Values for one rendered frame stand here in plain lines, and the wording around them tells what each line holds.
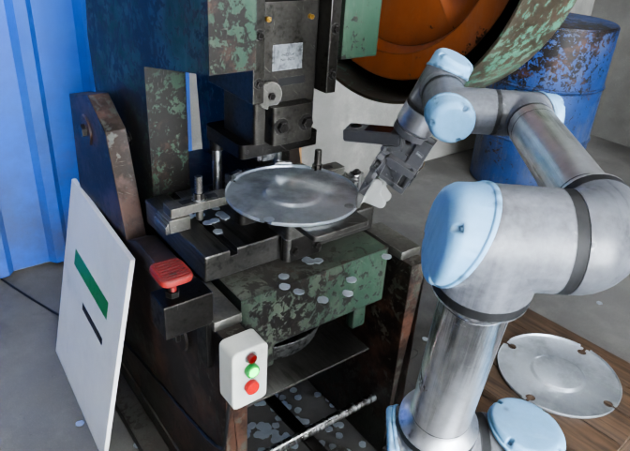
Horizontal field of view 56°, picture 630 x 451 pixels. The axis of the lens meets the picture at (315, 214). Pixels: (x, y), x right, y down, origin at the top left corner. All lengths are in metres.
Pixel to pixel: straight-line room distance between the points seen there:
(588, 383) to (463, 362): 0.89
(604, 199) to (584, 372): 1.01
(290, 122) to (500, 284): 0.69
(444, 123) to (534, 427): 0.48
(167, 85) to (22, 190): 1.15
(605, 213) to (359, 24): 0.73
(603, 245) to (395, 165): 0.57
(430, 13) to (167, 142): 0.67
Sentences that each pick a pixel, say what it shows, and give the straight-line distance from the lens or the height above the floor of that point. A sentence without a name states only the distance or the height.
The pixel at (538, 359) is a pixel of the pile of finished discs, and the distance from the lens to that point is 1.64.
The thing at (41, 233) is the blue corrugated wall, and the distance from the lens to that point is 2.52.
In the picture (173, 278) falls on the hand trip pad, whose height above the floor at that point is 0.76.
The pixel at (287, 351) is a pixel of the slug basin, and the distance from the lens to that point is 1.48.
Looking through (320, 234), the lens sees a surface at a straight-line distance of 1.13.
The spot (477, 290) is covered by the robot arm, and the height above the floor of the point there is 0.99.
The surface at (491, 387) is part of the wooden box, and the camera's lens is 1.52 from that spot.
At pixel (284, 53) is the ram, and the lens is 1.21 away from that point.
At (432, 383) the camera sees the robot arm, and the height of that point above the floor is 0.80.
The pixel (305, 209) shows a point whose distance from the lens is 1.22.
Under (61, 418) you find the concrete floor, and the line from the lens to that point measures 1.93.
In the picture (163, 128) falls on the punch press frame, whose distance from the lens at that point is 1.42.
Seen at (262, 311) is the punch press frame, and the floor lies 0.60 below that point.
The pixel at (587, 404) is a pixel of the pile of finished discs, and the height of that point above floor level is 0.35.
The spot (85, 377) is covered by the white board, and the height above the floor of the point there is 0.12.
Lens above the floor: 1.34
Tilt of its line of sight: 28 degrees down
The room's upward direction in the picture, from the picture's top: 4 degrees clockwise
